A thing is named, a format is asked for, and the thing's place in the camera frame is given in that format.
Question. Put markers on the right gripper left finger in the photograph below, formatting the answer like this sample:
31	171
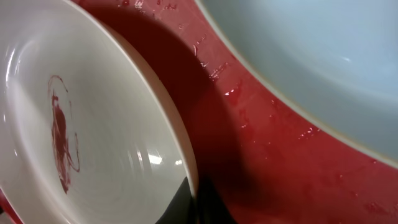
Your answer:
181	209

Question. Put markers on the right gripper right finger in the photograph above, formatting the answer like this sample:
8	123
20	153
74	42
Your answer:
211	208

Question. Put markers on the white plate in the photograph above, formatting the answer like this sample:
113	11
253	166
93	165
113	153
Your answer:
89	134

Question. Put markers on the light blue plate top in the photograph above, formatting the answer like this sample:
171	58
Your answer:
334	62

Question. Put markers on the red plastic tray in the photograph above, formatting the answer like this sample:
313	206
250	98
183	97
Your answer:
268	164

